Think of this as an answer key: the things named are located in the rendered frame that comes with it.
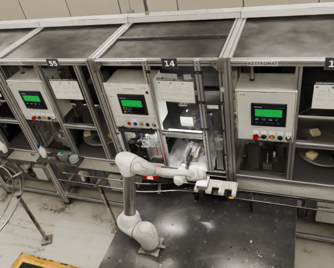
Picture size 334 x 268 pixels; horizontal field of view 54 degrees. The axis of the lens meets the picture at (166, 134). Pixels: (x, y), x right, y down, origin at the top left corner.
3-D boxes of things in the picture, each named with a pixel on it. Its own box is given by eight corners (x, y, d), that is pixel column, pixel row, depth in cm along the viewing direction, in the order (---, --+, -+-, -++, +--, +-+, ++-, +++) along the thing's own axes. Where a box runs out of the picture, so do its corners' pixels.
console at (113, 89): (115, 128, 302) (101, 84, 274) (127, 110, 323) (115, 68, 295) (157, 131, 288) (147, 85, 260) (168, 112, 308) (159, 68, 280)
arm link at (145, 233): (151, 254, 266) (145, 238, 253) (135, 243, 277) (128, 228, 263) (163, 239, 276) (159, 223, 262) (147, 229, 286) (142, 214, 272)
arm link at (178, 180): (179, 175, 302) (192, 174, 295) (174, 188, 291) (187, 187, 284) (174, 167, 296) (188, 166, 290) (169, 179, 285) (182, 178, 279)
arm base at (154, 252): (162, 259, 268) (161, 254, 265) (137, 253, 276) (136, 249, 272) (169, 239, 281) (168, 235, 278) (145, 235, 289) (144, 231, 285)
